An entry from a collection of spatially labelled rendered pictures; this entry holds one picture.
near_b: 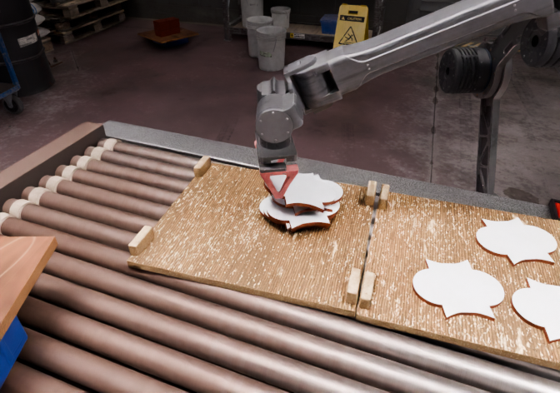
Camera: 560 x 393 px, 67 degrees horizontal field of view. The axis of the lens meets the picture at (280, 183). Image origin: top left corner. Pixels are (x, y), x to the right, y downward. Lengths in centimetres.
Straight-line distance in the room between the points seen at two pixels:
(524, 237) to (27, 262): 84
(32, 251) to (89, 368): 19
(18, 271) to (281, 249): 41
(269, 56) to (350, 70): 365
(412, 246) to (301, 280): 23
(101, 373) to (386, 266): 48
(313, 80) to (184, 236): 38
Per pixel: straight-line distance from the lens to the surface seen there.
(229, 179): 98
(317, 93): 70
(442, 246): 86
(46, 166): 117
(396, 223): 88
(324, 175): 103
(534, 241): 93
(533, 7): 72
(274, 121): 64
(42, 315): 81
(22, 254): 74
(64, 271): 88
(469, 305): 76
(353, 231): 84
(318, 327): 71
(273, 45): 428
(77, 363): 73
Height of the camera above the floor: 148
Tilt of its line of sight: 35 degrees down
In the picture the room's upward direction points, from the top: straight up
